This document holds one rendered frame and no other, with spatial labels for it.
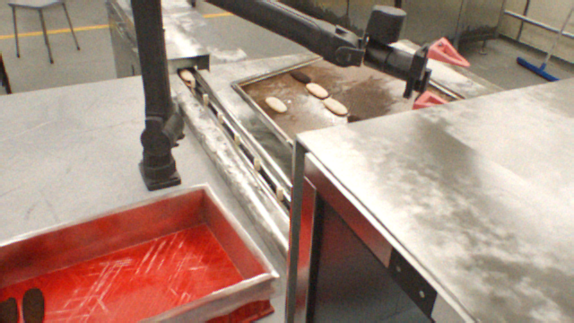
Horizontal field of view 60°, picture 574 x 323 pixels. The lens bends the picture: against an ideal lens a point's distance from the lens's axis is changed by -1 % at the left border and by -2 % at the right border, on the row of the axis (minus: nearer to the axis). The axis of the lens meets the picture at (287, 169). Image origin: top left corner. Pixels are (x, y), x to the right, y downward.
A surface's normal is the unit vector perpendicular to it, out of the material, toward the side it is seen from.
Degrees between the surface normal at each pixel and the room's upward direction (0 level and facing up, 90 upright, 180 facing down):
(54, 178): 0
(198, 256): 0
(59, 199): 0
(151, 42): 90
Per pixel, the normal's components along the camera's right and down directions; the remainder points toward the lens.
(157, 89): -0.10, 0.54
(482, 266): 0.04, -0.84
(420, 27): 0.44, 0.50
